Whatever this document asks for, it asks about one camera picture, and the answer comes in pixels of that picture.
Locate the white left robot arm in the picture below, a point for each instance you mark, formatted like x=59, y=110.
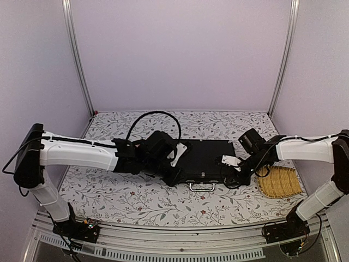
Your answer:
x=40, y=149

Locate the left aluminium frame post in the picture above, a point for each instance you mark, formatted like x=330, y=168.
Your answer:
x=69, y=23

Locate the chrome case handle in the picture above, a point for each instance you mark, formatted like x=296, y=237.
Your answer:
x=200, y=187

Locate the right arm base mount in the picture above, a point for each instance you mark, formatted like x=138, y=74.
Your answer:
x=293, y=227

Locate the woven bamboo tray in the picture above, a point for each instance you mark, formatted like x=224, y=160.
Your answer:
x=278, y=182

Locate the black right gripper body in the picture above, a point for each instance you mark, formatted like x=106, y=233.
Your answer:
x=255, y=162

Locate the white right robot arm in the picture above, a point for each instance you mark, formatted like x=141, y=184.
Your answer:
x=322, y=162

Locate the right aluminium frame post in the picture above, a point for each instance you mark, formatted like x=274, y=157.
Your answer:
x=291, y=28

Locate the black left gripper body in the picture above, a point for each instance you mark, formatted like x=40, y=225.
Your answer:
x=153, y=167

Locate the aluminium frame post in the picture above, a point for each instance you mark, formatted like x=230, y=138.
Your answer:
x=69, y=23
x=291, y=28

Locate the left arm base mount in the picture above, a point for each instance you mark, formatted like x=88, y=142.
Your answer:
x=87, y=231

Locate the front aluminium rail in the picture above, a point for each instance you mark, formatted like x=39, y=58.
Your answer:
x=122, y=242

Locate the black poker case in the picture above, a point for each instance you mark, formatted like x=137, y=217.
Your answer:
x=202, y=161

